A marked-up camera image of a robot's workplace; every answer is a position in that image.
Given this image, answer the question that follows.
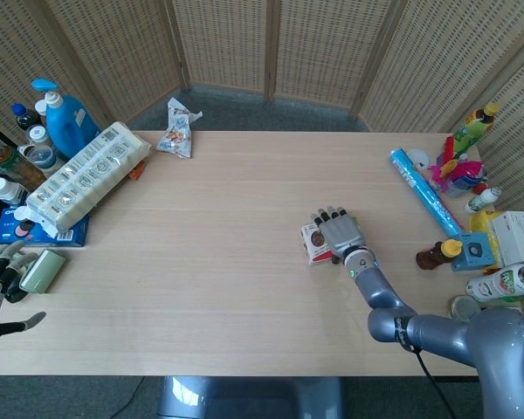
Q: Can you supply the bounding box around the clear plastic jar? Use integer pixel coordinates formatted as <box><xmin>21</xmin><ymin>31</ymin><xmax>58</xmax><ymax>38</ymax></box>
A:
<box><xmin>24</xmin><ymin>145</ymin><xmax>66</xmax><ymax>174</ymax></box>

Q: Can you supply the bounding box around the brown tea bottle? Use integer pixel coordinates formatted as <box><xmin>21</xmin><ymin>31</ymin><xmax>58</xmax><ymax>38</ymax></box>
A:
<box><xmin>0</xmin><ymin>138</ymin><xmax>47</xmax><ymax>189</ymax></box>

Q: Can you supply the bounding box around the clear cup blue band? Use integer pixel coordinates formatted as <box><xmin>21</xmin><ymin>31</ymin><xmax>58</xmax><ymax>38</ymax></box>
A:
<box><xmin>447</xmin><ymin>172</ymin><xmax>486</xmax><ymax>198</ymax></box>

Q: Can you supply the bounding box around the white green drink bottle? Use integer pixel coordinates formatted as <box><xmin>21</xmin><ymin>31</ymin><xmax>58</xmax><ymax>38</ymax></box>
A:
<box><xmin>465</xmin><ymin>263</ymin><xmax>524</xmax><ymax>303</ymax></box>

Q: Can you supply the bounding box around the small white green bottle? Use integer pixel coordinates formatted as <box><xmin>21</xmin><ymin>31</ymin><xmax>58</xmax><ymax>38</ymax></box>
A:
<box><xmin>465</xmin><ymin>185</ymin><xmax>503</xmax><ymax>215</ymax></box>

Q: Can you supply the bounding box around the grey robot torso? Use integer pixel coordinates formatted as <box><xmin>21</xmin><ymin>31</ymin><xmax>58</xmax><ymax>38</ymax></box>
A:
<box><xmin>156</xmin><ymin>375</ymin><xmax>344</xmax><ymax>419</ymax></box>

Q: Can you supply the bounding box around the glass jar metal lid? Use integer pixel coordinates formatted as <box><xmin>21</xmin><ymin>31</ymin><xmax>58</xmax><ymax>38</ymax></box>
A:
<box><xmin>449</xmin><ymin>295</ymin><xmax>482</xmax><ymax>322</ymax></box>

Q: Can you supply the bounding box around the white pill bottle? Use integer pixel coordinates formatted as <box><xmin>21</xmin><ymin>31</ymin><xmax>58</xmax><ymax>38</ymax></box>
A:
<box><xmin>0</xmin><ymin>177</ymin><xmax>30</xmax><ymax>205</ymax></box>

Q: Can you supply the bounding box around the white barcode carton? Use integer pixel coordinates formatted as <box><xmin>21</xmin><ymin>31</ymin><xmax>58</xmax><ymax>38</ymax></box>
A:
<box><xmin>488</xmin><ymin>210</ymin><xmax>524</xmax><ymax>268</ymax></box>

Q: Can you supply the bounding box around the pink feather toy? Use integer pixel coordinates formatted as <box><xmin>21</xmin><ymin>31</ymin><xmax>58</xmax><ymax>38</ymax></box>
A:
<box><xmin>427</xmin><ymin>159</ymin><xmax>486</xmax><ymax>191</ymax></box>

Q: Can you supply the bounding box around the chocolate cookie box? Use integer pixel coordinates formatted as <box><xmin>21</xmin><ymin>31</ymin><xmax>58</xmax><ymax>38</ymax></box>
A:
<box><xmin>300</xmin><ymin>213</ymin><xmax>360</xmax><ymax>266</ymax></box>

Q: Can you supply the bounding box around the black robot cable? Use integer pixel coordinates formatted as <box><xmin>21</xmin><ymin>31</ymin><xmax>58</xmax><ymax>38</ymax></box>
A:
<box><xmin>395</xmin><ymin>317</ymin><xmax>455</xmax><ymax>419</ymax></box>

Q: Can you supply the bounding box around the large white tissue pack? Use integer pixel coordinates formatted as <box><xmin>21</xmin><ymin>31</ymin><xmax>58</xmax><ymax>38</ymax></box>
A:
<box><xmin>24</xmin><ymin>121</ymin><xmax>152</xmax><ymax>239</ymax></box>

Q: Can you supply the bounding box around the jar with white lid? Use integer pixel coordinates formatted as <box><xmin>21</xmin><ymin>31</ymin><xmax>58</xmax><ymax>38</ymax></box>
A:
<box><xmin>25</xmin><ymin>125</ymin><xmax>53</xmax><ymax>148</ymax></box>

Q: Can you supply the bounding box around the dark bottle with blue cap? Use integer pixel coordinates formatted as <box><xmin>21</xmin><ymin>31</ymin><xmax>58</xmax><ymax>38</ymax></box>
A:
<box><xmin>10</xmin><ymin>103</ymin><xmax>43</xmax><ymax>132</ymax></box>

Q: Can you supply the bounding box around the brown bottle yellow cap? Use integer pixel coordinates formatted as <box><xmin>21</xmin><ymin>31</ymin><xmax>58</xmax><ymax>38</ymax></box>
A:
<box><xmin>415</xmin><ymin>238</ymin><xmax>464</xmax><ymax>271</ymax></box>

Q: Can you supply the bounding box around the crumpled silver snack bag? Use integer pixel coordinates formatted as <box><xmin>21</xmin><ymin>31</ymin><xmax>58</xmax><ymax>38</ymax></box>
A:
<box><xmin>155</xmin><ymin>97</ymin><xmax>203</xmax><ymax>159</ymax></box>

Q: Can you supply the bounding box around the white round disc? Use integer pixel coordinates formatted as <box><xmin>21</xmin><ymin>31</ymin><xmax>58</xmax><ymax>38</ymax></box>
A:
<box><xmin>406</xmin><ymin>148</ymin><xmax>430</xmax><ymax>171</ymax></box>

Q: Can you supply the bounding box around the blue Oreo cookie box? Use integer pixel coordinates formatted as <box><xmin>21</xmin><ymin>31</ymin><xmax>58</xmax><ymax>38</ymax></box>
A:
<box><xmin>0</xmin><ymin>205</ymin><xmax>90</xmax><ymax>249</ymax></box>

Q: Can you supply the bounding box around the blue foil roll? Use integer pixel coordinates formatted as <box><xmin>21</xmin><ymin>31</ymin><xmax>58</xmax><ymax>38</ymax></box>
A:
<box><xmin>390</xmin><ymin>148</ymin><xmax>465</xmax><ymax>235</ymax></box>

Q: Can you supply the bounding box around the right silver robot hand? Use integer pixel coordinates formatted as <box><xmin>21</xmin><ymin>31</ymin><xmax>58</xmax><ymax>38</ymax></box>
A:
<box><xmin>310</xmin><ymin>204</ymin><xmax>364</xmax><ymax>265</ymax></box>

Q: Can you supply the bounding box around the sage green rectangular case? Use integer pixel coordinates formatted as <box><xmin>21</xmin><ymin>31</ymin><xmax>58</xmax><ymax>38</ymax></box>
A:
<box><xmin>19</xmin><ymin>249</ymin><xmax>66</xmax><ymax>293</ymax></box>

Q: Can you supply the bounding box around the blue detergent pump bottle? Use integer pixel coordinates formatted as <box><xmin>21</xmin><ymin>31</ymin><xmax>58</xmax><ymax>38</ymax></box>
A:
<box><xmin>30</xmin><ymin>78</ymin><xmax>102</xmax><ymax>161</ymax></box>

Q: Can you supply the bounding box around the green yellow drink bottle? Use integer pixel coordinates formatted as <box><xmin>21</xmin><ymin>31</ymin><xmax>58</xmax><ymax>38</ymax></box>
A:
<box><xmin>452</xmin><ymin>103</ymin><xmax>501</xmax><ymax>154</ymax></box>

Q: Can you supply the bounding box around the wicker folding screen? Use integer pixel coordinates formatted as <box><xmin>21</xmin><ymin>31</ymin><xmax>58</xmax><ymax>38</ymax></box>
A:
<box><xmin>0</xmin><ymin>0</ymin><xmax>524</xmax><ymax>326</ymax></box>

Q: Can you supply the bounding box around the blue cube device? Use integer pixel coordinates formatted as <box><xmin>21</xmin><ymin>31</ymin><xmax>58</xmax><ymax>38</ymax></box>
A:
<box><xmin>452</xmin><ymin>231</ymin><xmax>498</xmax><ymax>272</ymax></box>

